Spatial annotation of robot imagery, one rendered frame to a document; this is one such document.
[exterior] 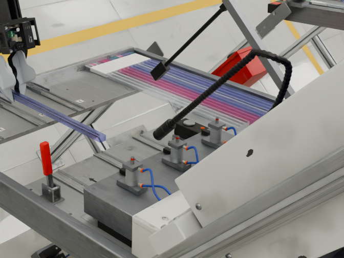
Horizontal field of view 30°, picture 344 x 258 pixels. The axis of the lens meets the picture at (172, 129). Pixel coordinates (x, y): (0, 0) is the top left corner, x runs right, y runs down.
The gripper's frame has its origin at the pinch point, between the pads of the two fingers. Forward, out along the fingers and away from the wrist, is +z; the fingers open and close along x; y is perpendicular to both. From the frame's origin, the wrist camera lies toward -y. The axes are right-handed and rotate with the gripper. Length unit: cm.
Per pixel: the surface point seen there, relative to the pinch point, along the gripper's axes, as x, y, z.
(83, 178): 2.3, 13.6, 16.5
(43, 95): 20.8, -20.9, 7.3
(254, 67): 93, -12, 18
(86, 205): -6.2, 24.6, 16.2
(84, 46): 104, -108, 14
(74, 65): 36.3, -27.1, 3.9
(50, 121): 13.4, -9.5, 10.5
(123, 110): 105, -90, 41
